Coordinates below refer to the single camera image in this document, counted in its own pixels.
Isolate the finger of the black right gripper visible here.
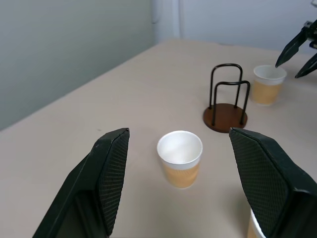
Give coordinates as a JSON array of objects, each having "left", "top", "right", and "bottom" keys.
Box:
[
  {"left": 294, "top": 52, "right": 317, "bottom": 79},
  {"left": 275, "top": 25, "right": 309, "bottom": 68}
]

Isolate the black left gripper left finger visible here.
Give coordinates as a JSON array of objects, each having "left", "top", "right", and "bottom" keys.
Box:
[{"left": 32, "top": 127, "right": 130, "bottom": 238}]

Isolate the brown wire cup holder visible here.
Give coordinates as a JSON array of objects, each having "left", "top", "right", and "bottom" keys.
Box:
[{"left": 203, "top": 63, "right": 251, "bottom": 134}]

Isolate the tan and white paper cup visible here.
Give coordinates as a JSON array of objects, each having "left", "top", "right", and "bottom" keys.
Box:
[
  {"left": 157, "top": 130, "right": 204, "bottom": 190},
  {"left": 247, "top": 209, "right": 267, "bottom": 238},
  {"left": 249, "top": 64, "right": 288, "bottom": 107}
]

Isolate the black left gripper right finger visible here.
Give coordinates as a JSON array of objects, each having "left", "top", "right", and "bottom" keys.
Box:
[{"left": 228, "top": 127, "right": 317, "bottom": 238}]

